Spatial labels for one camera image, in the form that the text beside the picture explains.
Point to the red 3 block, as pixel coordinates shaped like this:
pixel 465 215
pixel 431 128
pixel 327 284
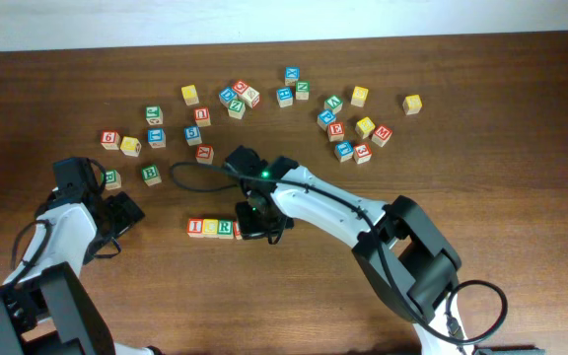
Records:
pixel 362 153

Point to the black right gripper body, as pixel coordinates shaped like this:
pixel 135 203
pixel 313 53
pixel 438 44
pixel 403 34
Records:
pixel 254 218

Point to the green Z block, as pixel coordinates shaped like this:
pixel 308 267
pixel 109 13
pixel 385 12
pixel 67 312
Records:
pixel 236 109

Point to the green B block right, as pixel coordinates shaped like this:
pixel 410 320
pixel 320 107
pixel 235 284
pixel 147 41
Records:
pixel 151 175

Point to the red K block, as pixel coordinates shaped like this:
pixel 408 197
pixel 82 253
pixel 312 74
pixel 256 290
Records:
pixel 204 154

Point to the green J block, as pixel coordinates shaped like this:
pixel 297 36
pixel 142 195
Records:
pixel 154 115

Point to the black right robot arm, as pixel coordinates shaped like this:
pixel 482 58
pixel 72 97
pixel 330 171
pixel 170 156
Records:
pixel 411 266

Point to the green B block left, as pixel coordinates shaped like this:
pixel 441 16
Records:
pixel 113 180

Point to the blue I block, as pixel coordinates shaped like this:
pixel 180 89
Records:
pixel 156 138

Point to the blue X block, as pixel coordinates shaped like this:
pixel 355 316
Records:
pixel 291 76

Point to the blue P block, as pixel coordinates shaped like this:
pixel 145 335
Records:
pixel 325 118

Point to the red M block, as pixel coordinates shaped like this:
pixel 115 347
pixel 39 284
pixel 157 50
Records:
pixel 381 135

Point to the red 6 I block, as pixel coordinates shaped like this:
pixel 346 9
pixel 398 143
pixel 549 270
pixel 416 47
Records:
pixel 110 140

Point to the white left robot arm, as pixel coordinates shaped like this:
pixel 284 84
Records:
pixel 44 308

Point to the green b block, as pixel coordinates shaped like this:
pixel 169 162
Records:
pixel 113 180
pixel 151 175

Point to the red E block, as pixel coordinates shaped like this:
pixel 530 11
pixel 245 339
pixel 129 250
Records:
pixel 335 131

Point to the green V block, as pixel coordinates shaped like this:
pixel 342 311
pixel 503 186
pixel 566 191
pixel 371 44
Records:
pixel 334 104

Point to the blue H block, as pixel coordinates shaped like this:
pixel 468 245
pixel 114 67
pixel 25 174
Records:
pixel 284 97

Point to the blue D block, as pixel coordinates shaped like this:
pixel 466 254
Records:
pixel 226 96

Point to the blue T umbrella block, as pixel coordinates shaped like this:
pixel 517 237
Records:
pixel 343 151

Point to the green R block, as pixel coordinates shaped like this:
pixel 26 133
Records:
pixel 225 229

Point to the blue 5 block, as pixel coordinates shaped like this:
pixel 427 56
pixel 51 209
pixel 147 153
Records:
pixel 192 135

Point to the yellow block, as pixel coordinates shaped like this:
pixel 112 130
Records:
pixel 365 127
pixel 210 228
pixel 130 146
pixel 412 104
pixel 189 94
pixel 359 96

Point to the red U block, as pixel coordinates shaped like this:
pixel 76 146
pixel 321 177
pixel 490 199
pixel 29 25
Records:
pixel 202 116

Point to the red A block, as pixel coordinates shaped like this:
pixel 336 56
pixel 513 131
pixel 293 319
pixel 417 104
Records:
pixel 237 231

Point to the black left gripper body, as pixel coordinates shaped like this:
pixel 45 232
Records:
pixel 123 216

